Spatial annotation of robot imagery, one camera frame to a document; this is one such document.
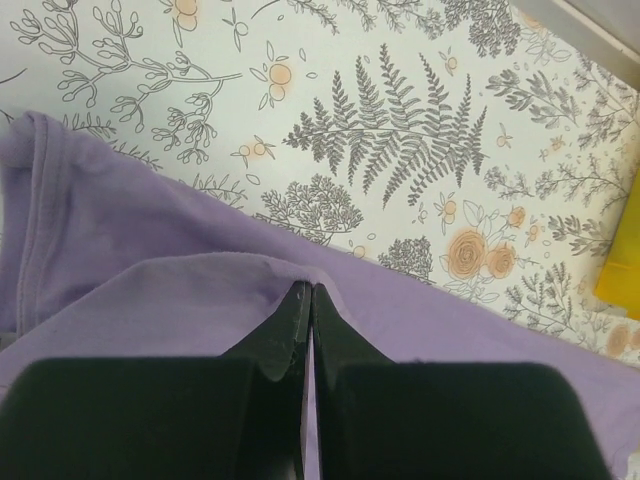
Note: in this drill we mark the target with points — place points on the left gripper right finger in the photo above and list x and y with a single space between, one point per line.
380 419

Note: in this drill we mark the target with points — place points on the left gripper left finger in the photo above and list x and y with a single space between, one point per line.
240 415

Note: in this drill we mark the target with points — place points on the purple t shirt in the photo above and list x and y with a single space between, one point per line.
101 256

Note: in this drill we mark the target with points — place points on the yellow plastic bin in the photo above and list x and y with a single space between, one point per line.
619 280

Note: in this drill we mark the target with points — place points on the floral table mat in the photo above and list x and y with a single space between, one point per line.
462 143

